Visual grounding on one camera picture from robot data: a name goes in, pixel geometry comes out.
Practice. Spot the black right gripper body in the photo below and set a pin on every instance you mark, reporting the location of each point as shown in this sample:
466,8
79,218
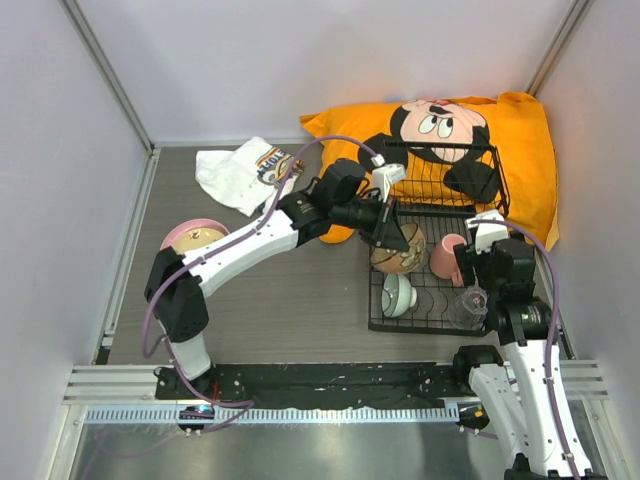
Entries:
467,258

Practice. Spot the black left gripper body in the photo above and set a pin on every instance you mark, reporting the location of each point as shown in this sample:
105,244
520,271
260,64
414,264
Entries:
363,216

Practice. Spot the clear glass cup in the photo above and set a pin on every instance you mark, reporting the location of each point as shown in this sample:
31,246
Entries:
469,309

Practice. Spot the pink mug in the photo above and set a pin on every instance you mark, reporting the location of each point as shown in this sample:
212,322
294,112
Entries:
443,263

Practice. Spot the light green bowl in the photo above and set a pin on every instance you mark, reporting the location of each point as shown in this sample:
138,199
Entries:
398,295

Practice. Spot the pink plate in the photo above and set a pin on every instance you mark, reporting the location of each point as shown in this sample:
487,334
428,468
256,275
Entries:
191,224

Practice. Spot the cream floral plate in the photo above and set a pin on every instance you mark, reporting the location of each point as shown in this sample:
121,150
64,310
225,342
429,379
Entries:
196,238

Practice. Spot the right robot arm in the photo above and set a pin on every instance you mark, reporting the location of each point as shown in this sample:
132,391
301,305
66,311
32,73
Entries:
519,383

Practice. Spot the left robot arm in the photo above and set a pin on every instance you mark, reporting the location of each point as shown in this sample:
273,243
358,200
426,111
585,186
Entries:
179,284

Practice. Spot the white printed t-shirt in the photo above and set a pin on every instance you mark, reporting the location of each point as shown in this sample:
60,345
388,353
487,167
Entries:
246,179

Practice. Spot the orange Mickey Mouse pillow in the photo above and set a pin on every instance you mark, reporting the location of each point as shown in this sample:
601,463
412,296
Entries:
514,122

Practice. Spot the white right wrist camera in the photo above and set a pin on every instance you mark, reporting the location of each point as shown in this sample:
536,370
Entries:
486,229

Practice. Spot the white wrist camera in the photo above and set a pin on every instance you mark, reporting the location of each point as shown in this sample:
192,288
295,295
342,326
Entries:
385,176
486,229

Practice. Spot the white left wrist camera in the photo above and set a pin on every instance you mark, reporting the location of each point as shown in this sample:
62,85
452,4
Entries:
385,176

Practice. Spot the black wire dish rack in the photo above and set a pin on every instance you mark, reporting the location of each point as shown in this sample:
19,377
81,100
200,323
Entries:
430,300

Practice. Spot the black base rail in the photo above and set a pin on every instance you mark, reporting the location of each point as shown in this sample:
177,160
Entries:
320,386

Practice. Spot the aluminium frame rail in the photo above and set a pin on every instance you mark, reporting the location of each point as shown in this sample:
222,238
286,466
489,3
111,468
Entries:
104,66

